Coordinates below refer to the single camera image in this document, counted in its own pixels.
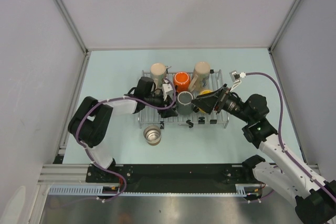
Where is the dark green mug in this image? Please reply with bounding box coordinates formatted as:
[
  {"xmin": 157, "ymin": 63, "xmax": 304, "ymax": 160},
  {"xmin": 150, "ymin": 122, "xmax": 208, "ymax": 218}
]
[{"xmin": 176, "ymin": 91, "xmax": 194, "ymax": 115}]

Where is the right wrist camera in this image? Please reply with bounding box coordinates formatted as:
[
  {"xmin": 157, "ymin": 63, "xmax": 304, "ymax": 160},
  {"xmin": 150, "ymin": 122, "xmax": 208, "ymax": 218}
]
[{"xmin": 229, "ymin": 70, "xmax": 246, "ymax": 92}]

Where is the beige mug blue print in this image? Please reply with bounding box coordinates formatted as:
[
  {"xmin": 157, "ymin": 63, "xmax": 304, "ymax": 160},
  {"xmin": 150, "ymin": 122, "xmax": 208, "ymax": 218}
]
[{"xmin": 188, "ymin": 61, "xmax": 211, "ymax": 92}]

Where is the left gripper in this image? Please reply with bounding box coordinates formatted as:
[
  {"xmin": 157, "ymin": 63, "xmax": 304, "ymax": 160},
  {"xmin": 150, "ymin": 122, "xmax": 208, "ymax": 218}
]
[{"xmin": 144, "ymin": 93, "xmax": 177, "ymax": 118}]

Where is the orange mug black handle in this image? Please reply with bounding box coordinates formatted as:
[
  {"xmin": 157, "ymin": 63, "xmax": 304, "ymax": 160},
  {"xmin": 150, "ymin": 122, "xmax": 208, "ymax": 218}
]
[{"xmin": 173, "ymin": 71, "xmax": 191, "ymax": 93}]

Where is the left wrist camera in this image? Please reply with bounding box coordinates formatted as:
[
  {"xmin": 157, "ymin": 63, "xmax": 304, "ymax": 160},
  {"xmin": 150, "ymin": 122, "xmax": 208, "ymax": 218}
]
[{"xmin": 162, "ymin": 78, "xmax": 175, "ymax": 101}]

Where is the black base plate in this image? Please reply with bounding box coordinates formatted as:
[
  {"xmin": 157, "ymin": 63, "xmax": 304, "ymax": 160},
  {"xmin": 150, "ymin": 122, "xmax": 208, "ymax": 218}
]
[{"xmin": 86, "ymin": 163, "xmax": 263, "ymax": 193}]

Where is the beige mug coral print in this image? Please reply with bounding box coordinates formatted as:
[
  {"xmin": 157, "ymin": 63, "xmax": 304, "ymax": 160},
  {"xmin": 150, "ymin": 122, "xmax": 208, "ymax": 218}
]
[{"xmin": 150, "ymin": 63, "xmax": 167, "ymax": 89}]

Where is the metal wire dish rack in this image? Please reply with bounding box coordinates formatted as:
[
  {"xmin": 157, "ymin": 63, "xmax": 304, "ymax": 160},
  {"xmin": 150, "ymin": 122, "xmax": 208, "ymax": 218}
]
[{"xmin": 138, "ymin": 69, "xmax": 230, "ymax": 130}]

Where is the yellow mug black handle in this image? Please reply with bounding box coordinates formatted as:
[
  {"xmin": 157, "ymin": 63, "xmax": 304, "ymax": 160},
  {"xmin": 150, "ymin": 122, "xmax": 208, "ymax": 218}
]
[{"xmin": 197, "ymin": 89, "xmax": 213, "ymax": 113}]

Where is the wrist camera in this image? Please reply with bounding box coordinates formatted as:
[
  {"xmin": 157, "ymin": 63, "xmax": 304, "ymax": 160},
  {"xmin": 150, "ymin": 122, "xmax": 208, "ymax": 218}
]
[
  {"xmin": 229, "ymin": 70, "xmax": 246, "ymax": 92},
  {"xmin": 162, "ymin": 78, "xmax": 175, "ymax": 101}
]

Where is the slotted cable duct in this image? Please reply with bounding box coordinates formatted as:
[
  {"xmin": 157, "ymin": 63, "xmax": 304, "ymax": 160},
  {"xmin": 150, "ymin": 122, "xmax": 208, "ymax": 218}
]
[{"xmin": 48, "ymin": 182, "xmax": 260, "ymax": 197}]

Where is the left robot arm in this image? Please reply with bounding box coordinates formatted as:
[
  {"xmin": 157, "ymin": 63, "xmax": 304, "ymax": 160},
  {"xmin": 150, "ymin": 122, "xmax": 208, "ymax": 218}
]
[{"xmin": 68, "ymin": 77, "xmax": 177, "ymax": 182}]

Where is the stainless steel cup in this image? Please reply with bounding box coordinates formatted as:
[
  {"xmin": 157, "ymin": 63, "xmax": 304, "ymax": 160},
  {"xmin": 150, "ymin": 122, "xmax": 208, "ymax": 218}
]
[{"xmin": 143, "ymin": 125, "xmax": 161, "ymax": 146}]

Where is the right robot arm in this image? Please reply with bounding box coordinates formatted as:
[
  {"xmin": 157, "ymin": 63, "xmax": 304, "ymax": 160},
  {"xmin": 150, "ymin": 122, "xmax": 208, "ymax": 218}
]
[{"xmin": 192, "ymin": 86, "xmax": 335, "ymax": 223}]

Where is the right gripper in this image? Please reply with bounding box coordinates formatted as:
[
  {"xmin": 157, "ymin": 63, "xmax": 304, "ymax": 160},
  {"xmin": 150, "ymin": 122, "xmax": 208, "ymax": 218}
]
[{"xmin": 192, "ymin": 83, "xmax": 253, "ymax": 123}]

